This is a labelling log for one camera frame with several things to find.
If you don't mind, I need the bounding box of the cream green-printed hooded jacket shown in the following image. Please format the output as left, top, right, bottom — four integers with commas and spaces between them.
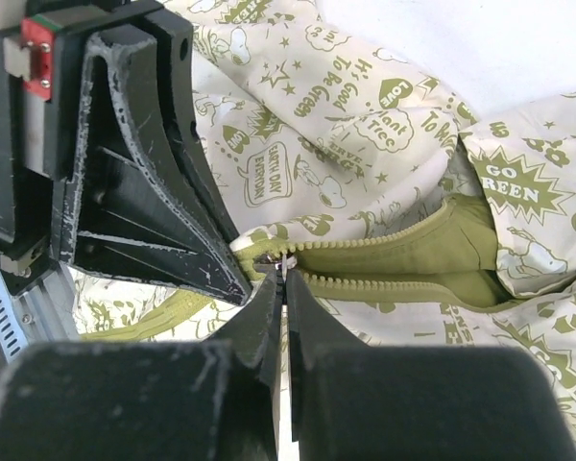
71, 0, 576, 419

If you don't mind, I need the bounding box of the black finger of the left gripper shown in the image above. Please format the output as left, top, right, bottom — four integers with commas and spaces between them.
143, 9, 237, 244

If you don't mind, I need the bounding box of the aluminium mounting rail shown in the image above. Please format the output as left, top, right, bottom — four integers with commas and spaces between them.
13, 264, 81, 344

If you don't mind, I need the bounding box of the white slotted cable duct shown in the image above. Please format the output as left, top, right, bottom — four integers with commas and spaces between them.
0, 272, 29, 363

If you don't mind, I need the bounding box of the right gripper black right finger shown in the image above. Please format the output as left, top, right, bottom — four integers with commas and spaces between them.
285, 270, 576, 460

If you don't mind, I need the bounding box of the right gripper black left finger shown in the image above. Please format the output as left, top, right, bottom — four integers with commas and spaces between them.
0, 273, 281, 460

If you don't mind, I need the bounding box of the silver metal zipper slider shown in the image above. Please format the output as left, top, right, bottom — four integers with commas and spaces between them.
252, 253, 297, 273

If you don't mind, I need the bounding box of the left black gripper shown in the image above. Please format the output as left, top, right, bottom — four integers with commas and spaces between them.
0, 1, 252, 305

